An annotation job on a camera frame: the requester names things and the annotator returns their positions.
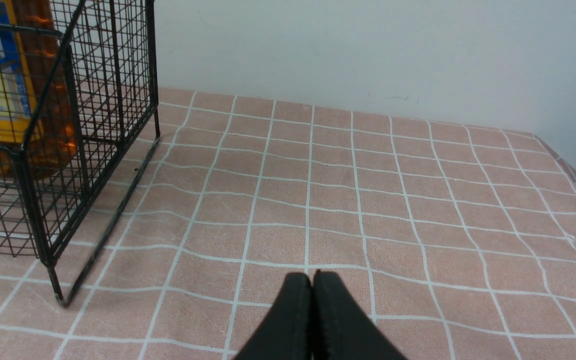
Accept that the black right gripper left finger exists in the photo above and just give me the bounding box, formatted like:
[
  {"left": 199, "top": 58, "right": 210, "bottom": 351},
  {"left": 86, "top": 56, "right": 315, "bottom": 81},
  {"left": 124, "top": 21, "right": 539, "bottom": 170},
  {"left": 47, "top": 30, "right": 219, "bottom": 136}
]
[{"left": 235, "top": 272, "right": 312, "bottom": 360}]

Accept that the pink checkered tablecloth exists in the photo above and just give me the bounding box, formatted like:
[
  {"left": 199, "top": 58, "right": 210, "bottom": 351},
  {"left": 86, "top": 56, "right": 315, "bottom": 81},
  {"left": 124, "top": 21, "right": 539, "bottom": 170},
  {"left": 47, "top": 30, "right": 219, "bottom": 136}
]
[{"left": 0, "top": 89, "right": 576, "bottom": 360}]

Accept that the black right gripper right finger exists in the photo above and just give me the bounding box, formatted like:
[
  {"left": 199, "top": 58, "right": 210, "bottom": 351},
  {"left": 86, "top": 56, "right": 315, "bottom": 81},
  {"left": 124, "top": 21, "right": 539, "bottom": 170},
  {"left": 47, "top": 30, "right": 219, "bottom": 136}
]
[{"left": 311, "top": 269, "right": 406, "bottom": 360}]

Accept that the amber cooking wine bottle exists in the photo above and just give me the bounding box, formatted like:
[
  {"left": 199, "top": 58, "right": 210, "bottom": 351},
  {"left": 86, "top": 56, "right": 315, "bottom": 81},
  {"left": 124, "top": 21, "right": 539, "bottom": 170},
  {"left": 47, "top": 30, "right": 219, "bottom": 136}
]
[{"left": 0, "top": 0, "right": 77, "bottom": 178}]

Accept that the black wire mesh shelf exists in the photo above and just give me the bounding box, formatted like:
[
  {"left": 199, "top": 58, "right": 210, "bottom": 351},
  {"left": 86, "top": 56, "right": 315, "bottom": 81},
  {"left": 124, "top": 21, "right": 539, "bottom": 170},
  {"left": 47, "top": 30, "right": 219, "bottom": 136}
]
[{"left": 0, "top": 0, "right": 161, "bottom": 308}]

